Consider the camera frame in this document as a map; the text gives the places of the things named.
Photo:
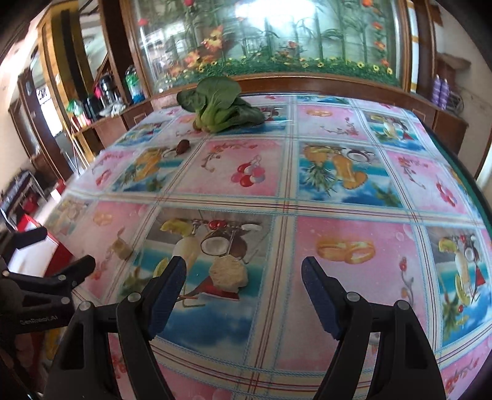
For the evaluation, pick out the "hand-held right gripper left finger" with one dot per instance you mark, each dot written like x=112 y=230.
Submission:
x=169 y=294

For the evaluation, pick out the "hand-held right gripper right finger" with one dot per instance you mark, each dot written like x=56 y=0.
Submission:
x=323 y=298

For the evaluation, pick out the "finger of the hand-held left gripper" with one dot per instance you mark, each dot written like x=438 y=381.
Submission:
x=27 y=236
x=75 y=269

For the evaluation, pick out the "red-rimmed white tray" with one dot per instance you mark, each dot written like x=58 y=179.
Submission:
x=36 y=254

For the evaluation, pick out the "person's left hand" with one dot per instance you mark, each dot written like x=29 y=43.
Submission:
x=23 y=348

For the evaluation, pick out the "fruit-print tablecloth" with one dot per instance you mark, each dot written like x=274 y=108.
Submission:
x=346 y=215

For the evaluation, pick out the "green packet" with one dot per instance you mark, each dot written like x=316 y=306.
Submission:
x=75 y=107

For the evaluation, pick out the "black kettle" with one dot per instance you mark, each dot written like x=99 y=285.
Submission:
x=91 y=107

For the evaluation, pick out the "dark brown round fruit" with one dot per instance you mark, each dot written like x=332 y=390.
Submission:
x=183 y=146

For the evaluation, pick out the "black and silver thermos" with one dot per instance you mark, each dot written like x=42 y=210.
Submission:
x=107 y=91

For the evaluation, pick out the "green plastic bottle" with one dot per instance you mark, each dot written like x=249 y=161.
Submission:
x=135 y=85

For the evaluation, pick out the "green bok choy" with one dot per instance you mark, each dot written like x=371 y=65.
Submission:
x=219 y=107

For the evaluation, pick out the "purple bottle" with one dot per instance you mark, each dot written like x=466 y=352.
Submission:
x=437 y=90
x=445 y=92

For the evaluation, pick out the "floral glass partition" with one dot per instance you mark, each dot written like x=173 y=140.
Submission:
x=269 y=34

